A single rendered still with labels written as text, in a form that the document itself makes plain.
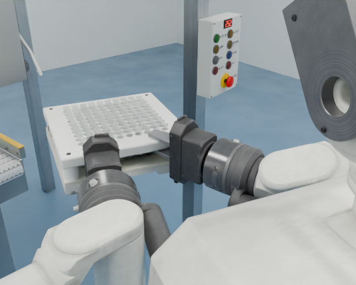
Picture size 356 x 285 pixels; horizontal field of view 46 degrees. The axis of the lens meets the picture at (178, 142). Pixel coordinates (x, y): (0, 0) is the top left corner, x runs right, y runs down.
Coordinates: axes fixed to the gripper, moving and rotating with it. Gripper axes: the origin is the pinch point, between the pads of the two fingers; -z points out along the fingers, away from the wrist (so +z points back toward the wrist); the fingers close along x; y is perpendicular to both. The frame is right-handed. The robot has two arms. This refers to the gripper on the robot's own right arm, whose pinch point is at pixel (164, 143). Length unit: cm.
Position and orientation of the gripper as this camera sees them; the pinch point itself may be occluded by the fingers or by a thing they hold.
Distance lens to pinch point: 76.2
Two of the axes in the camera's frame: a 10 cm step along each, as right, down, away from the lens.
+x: -0.1, 8.8, 4.8
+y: 5.7, -3.9, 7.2
